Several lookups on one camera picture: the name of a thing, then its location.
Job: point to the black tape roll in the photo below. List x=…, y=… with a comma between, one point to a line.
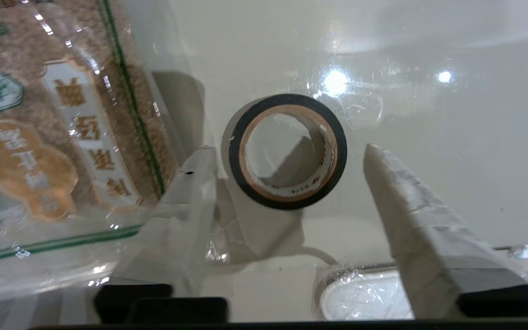
x=236, y=156

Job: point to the white slipper in plastic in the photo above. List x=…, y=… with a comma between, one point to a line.
x=365, y=295

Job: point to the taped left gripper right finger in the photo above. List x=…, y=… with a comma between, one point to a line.
x=429, y=243

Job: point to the brown granule drink bag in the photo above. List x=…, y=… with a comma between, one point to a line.
x=62, y=137

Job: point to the beige glossy cabinet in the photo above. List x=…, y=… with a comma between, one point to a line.
x=452, y=137

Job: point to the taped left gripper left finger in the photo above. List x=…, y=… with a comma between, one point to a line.
x=186, y=229

